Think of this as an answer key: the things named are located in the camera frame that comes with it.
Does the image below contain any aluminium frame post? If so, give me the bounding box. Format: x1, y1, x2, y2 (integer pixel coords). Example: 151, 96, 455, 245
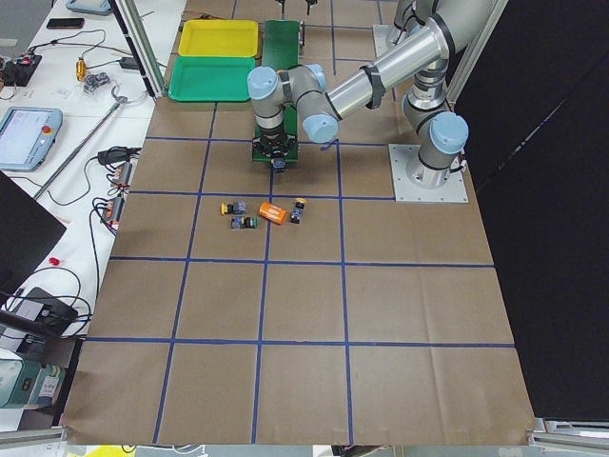
108, 0, 167, 99

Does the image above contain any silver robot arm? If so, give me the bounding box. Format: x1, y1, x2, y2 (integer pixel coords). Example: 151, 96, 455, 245
276, 1, 424, 54
247, 1, 493, 173

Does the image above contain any green push button switch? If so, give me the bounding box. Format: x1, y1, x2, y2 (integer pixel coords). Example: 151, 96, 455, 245
270, 157, 286, 173
230, 216, 258, 229

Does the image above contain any brass connector part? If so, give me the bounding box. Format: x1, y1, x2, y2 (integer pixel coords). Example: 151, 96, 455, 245
75, 57, 88, 82

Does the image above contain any black monitor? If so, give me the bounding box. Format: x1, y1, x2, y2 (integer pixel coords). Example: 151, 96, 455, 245
0, 173, 66, 293

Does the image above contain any long metal rod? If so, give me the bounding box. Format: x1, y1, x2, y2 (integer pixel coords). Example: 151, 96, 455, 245
33, 95, 128, 201

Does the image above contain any green plastic tray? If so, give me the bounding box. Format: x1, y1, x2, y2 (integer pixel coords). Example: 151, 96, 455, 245
168, 56, 256, 102

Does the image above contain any yellow push button switch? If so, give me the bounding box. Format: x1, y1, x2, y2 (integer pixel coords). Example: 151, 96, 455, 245
221, 200, 247, 215
290, 197, 307, 225

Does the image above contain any orange 4680 cylinder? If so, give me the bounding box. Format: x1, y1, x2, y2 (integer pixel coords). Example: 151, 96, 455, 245
258, 202, 287, 225

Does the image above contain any yellow plastic tray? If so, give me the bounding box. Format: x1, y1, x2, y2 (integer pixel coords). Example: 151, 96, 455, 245
178, 19, 259, 57

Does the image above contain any black smartphone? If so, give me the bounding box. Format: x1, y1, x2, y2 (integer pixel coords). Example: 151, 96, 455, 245
46, 17, 85, 30

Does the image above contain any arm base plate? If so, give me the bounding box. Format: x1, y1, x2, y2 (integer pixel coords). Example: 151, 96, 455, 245
372, 25, 401, 58
388, 144, 469, 204

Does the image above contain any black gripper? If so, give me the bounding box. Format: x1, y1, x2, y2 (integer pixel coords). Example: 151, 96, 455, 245
252, 0, 316, 160

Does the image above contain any blue teach pendant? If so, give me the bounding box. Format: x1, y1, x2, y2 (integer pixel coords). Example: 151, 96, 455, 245
65, 0, 112, 16
1, 107, 63, 171

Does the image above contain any black power adapter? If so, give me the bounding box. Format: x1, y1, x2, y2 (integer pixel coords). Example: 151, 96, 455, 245
12, 288, 78, 337

